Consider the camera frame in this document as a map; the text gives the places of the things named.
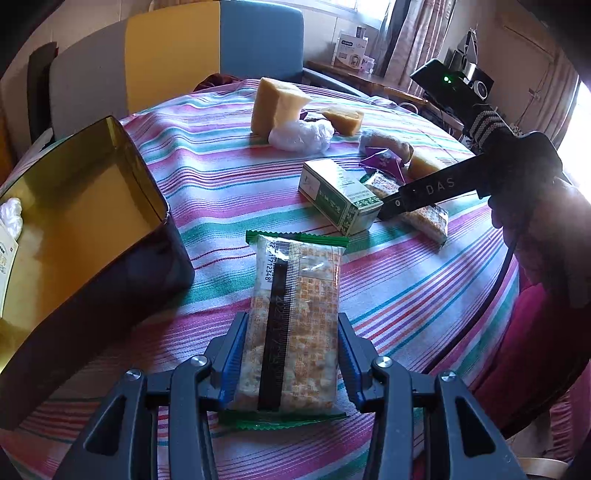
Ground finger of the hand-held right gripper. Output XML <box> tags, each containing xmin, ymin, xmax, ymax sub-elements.
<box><xmin>378</xmin><ymin>188</ymin><xmax>416</xmax><ymax>219</ymax></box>

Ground large yellow sponge block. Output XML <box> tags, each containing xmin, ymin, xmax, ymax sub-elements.
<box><xmin>250</xmin><ymin>77</ymin><xmax>311</xmax><ymax>137</ymax></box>

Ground green and white carton box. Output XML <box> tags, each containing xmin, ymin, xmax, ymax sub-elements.
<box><xmin>298</xmin><ymin>159</ymin><xmax>384</xmax><ymax>237</ymax></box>

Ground white plastic bag ball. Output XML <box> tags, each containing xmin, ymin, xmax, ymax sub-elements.
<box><xmin>269</xmin><ymin>117</ymin><xmax>334</xmax><ymax>154</ymax></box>

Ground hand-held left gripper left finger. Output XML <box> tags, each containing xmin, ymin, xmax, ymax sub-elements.
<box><xmin>53</xmin><ymin>311</ymin><xmax>250</xmax><ymax>480</ymax></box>

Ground black cable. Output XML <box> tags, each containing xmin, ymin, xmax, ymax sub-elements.
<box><xmin>422</xmin><ymin>242</ymin><xmax>518</xmax><ymax>377</ymax></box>

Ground small orange sponge block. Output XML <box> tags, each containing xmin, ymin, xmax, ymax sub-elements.
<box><xmin>322</xmin><ymin>106</ymin><xmax>365</xmax><ymax>136</ymax></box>

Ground gold metal tin box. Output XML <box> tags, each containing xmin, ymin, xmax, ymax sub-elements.
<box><xmin>0</xmin><ymin>115</ymin><xmax>195</xmax><ymax>432</ymax></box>

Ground small cracker packet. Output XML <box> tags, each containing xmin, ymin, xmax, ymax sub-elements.
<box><xmin>362</xmin><ymin>170</ymin><xmax>402</xmax><ymax>199</ymax></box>
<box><xmin>401</xmin><ymin>204</ymin><xmax>450</xmax><ymax>245</ymax></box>

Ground white boxes on desk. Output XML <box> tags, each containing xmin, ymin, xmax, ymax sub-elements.
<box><xmin>332</xmin><ymin>28</ymin><xmax>376</xmax><ymax>72</ymax></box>

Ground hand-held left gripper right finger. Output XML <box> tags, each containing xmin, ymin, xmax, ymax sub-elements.
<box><xmin>337</xmin><ymin>313</ymin><xmax>527</xmax><ymax>480</ymax></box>

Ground person's pink clothing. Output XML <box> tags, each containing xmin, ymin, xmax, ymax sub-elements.
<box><xmin>418</xmin><ymin>272</ymin><xmax>591</xmax><ymax>480</ymax></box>

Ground beige wrapped roll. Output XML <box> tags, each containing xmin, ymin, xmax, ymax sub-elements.
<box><xmin>360</xmin><ymin>129</ymin><xmax>414</xmax><ymax>162</ymax></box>

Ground pale yellow sponge block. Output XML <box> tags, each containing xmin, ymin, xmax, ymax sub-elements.
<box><xmin>407</xmin><ymin>150</ymin><xmax>448</xmax><ymax>180</ymax></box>

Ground bright window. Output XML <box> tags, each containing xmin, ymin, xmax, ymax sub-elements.
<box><xmin>323</xmin><ymin>0</ymin><xmax>394</xmax><ymax>19</ymax></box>

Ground person's right hand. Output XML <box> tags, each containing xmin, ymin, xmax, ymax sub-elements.
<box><xmin>492</xmin><ymin>178</ymin><xmax>591</xmax><ymax>308</ymax></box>

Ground white printed carton box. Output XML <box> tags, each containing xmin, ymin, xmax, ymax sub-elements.
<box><xmin>0</xmin><ymin>230</ymin><xmax>20</xmax><ymax>320</ymax></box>

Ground crumpled white plastic bag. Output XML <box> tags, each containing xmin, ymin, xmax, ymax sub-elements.
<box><xmin>0</xmin><ymin>198</ymin><xmax>24</xmax><ymax>241</ymax></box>

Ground dark red cloth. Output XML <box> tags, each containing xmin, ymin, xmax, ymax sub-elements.
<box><xmin>194</xmin><ymin>74</ymin><xmax>242</xmax><ymax>92</ymax></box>

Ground wooden desk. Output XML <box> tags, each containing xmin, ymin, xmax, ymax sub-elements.
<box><xmin>305</xmin><ymin>60</ymin><xmax>428</xmax><ymax>104</ymax></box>

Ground grey yellow blue chair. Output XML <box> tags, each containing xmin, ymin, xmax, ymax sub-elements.
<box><xmin>28</xmin><ymin>0</ymin><xmax>361</xmax><ymax>139</ymax></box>

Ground large cracker packet green ends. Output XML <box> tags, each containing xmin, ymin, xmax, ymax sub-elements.
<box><xmin>219</xmin><ymin>230</ymin><xmax>349</xmax><ymax>428</ymax></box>

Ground black speaker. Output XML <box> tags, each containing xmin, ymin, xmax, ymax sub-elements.
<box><xmin>464</xmin><ymin>69</ymin><xmax>495</xmax><ymax>102</ymax></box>

